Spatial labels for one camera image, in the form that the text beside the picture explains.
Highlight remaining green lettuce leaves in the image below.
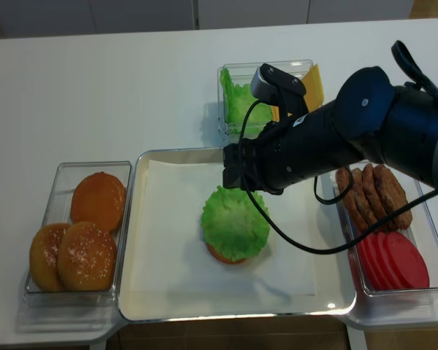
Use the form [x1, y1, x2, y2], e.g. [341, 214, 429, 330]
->
[220, 69, 272, 127]

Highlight leftmost brown meat patty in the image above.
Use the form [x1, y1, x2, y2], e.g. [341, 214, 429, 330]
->
[336, 168, 369, 233]

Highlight rightmost brown meat patty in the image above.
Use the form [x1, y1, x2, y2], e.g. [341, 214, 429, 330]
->
[374, 164, 412, 230]

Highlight rightmost red tomato slice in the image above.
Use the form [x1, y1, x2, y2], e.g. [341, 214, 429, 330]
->
[385, 232, 430, 289]

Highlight sesame bun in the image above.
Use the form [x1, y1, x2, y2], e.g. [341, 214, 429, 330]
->
[57, 222, 117, 292]
[29, 223, 70, 292]

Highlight clear lettuce cheese container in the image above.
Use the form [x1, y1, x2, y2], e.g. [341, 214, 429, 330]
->
[217, 59, 326, 147]

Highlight left sesame bun top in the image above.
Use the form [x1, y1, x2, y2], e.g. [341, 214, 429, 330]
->
[29, 223, 70, 292]

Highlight black camera cable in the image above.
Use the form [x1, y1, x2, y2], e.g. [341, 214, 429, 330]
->
[239, 39, 438, 255]

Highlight clear bun container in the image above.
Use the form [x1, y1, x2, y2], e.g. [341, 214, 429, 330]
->
[23, 161, 132, 306]

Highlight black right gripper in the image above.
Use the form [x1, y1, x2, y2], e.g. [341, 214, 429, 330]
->
[223, 101, 363, 195]

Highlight bottom bun half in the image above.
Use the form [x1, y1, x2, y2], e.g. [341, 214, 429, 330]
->
[207, 243, 247, 265]

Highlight plain orange bun top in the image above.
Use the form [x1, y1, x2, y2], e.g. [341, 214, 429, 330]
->
[70, 172, 126, 233]

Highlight leftmost red tomato slice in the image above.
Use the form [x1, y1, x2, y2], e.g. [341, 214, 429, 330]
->
[357, 236, 383, 291]

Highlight red tomato slice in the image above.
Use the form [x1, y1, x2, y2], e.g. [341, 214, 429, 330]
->
[385, 232, 430, 289]
[374, 232, 402, 289]
[363, 234, 389, 290]
[357, 236, 383, 291]

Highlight front sesame bun top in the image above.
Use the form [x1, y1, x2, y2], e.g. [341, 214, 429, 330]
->
[57, 222, 117, 292]

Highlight white metal serving tray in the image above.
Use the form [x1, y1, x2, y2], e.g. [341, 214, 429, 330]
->
[118, 148, 356, 322]

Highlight clear patty tomato container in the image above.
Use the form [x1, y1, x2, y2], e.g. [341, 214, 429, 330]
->
[333, 153, 438, 303]

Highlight brown meat patty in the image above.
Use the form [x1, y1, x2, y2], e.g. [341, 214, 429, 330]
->
[351, 168, 378, 226]
[362, 163, 399, 220]
[336, 168, 369, 233]
[374, 164, 412, 230]

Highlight black blue robot arm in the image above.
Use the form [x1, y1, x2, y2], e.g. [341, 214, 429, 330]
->
[223, 64, 438, 195]

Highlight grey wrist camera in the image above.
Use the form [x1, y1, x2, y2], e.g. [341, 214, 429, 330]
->
[250, 67, 277, 105]

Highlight green lettuce leaf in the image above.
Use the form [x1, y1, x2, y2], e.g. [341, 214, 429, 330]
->
[201, 186, 270, 260]

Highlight yellow cheese slice stack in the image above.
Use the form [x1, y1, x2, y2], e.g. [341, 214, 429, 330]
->
[271, 60, 324, 112]

